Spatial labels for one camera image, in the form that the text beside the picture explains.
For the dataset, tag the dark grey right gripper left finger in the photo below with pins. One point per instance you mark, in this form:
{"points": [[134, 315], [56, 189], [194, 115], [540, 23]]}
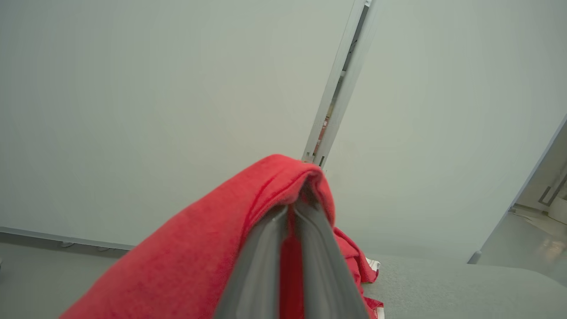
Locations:
{"points": [[257, 270]]}

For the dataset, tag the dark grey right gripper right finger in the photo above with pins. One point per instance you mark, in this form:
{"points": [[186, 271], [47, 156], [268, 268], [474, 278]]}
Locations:
{"points": [[325, 274]]}

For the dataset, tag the red cloth garment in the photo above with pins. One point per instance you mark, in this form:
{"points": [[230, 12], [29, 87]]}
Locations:
{"points": [[186, 261]]}

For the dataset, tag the grey metal partition post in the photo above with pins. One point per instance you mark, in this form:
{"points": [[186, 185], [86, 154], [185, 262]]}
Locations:
{"points": [[339, 84]]}

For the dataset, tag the grey metal partition rail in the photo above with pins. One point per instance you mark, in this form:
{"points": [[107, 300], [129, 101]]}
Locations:
{"points": [[62, 239]]}

